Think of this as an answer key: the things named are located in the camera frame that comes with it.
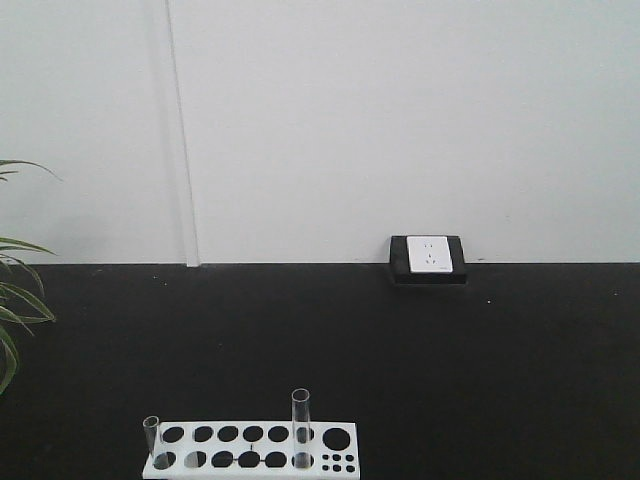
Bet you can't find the white test tube rack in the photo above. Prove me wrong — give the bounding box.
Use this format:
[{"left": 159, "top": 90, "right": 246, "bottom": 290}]
[{"left": 142, "top": 420, "right": 361, "bottom": 479}]

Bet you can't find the short clear test tube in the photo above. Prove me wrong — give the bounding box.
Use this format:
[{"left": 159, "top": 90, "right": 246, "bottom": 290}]
[{"left": 142, "top": 415, "right": 160, "bottom": 461}]

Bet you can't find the white power socket plate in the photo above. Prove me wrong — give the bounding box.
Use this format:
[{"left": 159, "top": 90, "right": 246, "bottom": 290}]
[{"left": 406, "top": 235, "right": 454, "bottom": 274}]

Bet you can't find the black socket box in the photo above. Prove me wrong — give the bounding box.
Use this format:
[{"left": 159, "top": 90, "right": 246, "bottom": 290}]
[{"left": 389, "top": 235, "right": 467, "bottom": 286}]

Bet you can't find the tall clear test tube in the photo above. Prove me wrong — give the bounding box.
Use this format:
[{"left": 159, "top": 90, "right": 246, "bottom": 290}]
[{"left": 291, "top": 388, "right": 312, "bottom": 469}]

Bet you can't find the green potted plant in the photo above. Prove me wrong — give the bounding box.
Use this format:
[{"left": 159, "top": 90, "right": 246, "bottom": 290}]
[{"left": 0, "top": 159, "right": 64, "bottom": 396}]

